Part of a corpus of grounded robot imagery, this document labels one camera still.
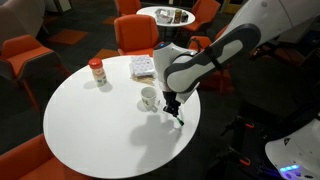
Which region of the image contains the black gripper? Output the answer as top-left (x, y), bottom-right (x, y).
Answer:
top-left (163, 92), bottom-right (181, 117)

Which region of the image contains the green white pen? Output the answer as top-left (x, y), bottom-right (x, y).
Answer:
top-left (175, 115), bottom-right (185, 126)

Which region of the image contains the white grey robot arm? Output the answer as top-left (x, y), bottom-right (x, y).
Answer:
top-left (153, 0), bottom-right (320, 116)

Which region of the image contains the orange chair behind arm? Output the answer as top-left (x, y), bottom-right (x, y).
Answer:
top-left (188, 36), bottom-right (230, 94)

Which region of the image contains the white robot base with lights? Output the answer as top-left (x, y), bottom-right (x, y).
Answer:
top-left (265, 115), bottom-right (320, 180)

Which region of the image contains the white printed mug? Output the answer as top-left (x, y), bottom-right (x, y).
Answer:
top-left (141, 87), bottom-right (160, 112)

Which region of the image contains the wooden flat board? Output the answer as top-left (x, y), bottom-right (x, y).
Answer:
top-left (131, 76), bottom-right (154, 85)

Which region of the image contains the orange chair behind table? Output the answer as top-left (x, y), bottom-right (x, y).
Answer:
top-left (114, 14), bottom-right (159, 57)

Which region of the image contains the red lid plastic jar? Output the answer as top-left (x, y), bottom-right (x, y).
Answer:
top-left (88, 58), bottom-right (107, 87)

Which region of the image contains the small round white back table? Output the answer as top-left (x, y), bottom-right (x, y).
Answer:
top-left (137, 6), bottom-right (195, 27)

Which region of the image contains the silver tray on back table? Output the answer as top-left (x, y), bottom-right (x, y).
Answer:
top-left (155, 9), bottom-right (174, 24)

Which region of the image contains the dark jar on back table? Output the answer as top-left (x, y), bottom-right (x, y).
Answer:
top-left (173, 9), bottom-right (182, 24)

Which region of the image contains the orange chair back right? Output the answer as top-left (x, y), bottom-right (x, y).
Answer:
top-left (182, 0), bottom-right (221, 33)

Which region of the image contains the orange chair top centre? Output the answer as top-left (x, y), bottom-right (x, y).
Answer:
top-left (114, 0), bottom-right (141, 16)

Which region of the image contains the orange chair bottom left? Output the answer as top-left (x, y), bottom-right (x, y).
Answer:
top-left (0, 134), bottom-right (93, 180)

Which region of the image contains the orange chair far left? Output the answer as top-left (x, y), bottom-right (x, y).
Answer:
top-left (0, 35), bottom-right (71, 110)

